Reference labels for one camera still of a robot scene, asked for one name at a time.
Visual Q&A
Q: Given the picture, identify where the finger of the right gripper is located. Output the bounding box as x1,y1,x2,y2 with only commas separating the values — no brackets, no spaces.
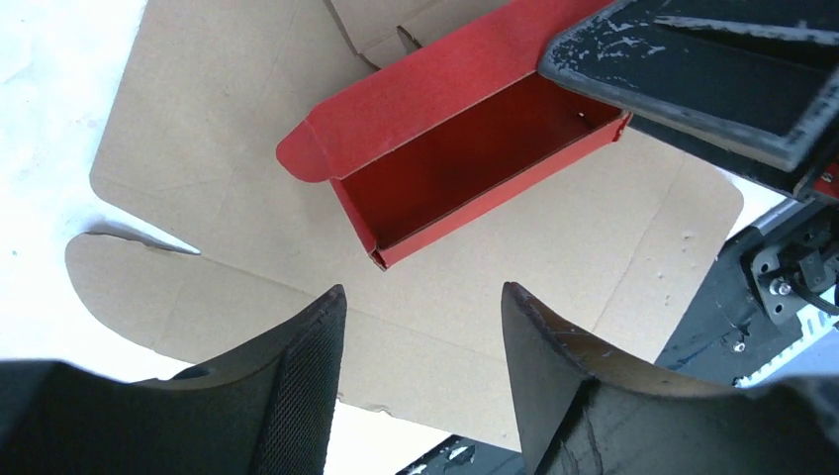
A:
629,115,838,204
538,1,838,172

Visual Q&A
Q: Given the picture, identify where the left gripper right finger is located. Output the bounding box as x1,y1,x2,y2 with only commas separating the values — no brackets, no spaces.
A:
501,282,838,474

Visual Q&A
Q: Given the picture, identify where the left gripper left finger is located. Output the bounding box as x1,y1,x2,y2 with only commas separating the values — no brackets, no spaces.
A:
1,285,346,474

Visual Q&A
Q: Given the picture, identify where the red paper box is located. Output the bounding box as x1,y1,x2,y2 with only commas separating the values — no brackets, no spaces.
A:
276,1,630,269

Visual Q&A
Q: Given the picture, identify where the large flat cardboard sheet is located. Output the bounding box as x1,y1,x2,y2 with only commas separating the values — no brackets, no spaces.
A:
66,1,743,448

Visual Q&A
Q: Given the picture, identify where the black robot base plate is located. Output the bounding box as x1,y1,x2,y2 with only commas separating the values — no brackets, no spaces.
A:
396,196,839,475

